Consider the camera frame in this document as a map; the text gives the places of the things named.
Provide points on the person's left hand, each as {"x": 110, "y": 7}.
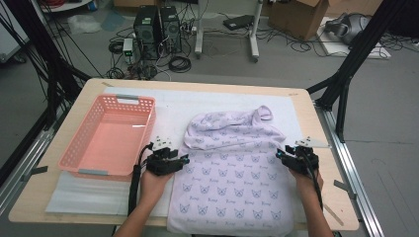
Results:
{"x": 153, "y": 187}

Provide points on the person's right hand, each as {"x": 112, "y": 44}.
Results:
{"x": 308, "y": 186}

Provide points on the black computer tower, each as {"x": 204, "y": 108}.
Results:
{"x": 146, "y": 33}
{"x": 171, "y": 29}

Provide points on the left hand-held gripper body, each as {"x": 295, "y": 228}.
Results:
{"x": 163, "y": 164}

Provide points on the black metal frame strut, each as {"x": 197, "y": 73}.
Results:
{"x": 49, "y": 59}
{"x": 362, "y": 42}

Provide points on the white rolling stand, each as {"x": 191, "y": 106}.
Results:
{"x": 253, "y": 33}

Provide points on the aluminium rail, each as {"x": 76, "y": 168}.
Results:
{"x": 349, "y": 158}
{"x": 26, "y": 161}

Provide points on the small white power adapter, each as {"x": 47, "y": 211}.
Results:
{"x": 127, "y": 46}

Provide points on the large cardboard box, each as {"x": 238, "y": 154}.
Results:
{"x": 296, "y": 19}

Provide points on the grey and black device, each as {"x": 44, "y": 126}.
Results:
{"x": 349, "y": 28}

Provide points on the pink plastic basket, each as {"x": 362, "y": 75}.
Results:
{"x": 112, "y": 144}

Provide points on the grey metal bracket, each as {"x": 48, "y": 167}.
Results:
{"x": 36, "y": 171}
{"x": 344, "y": 188}

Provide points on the white grid mat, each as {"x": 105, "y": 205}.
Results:
{"x": 171, "y": 105}

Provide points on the clear plastic bag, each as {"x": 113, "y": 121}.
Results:
{"x": 84, "y": 23}

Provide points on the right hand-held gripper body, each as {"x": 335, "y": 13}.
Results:
{"x": 303, "y": 163}

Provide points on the lilac cat-print garment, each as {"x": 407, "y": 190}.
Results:
{"x": 230, "y": 184}

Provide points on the white flat board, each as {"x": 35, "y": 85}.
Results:
{"x": 336, "y": 49}

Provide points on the black flat box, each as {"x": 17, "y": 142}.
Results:
{"x": 238, "y": 22}

